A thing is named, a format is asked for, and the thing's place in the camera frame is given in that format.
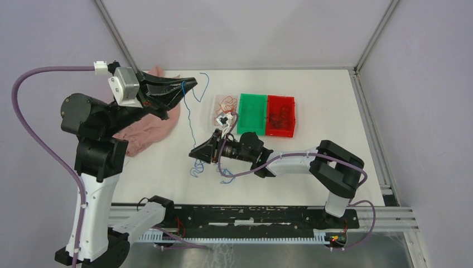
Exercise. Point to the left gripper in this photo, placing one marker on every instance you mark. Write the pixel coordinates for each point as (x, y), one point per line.
(159, 94)

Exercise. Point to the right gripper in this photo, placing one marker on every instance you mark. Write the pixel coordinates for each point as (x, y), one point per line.
(208, 151)

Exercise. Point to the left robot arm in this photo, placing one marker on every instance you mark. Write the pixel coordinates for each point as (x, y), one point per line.
(99, 162)

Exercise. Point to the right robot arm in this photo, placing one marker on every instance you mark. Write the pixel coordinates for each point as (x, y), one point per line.
(338, 170)

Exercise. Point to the pink cloth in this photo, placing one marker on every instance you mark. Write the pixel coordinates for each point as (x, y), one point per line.
(147, 131)

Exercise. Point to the clear plastic bin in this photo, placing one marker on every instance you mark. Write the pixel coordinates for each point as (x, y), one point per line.
(222, 103)

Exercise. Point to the green plastic bin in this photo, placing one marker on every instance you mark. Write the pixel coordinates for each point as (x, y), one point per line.
(252, 113)

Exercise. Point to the red plastic bin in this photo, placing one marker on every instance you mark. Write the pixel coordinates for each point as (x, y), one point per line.
(281, 117)

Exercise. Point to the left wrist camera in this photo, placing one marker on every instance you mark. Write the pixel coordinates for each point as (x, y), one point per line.
(125, 86)

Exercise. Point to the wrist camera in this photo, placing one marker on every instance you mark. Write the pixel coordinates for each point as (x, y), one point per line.
(225, 120)
(125, 86)

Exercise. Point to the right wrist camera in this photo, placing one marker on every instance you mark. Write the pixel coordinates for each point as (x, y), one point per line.
(225, 120)

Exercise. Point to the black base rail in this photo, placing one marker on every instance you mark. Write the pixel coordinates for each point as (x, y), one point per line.
(231, 221)

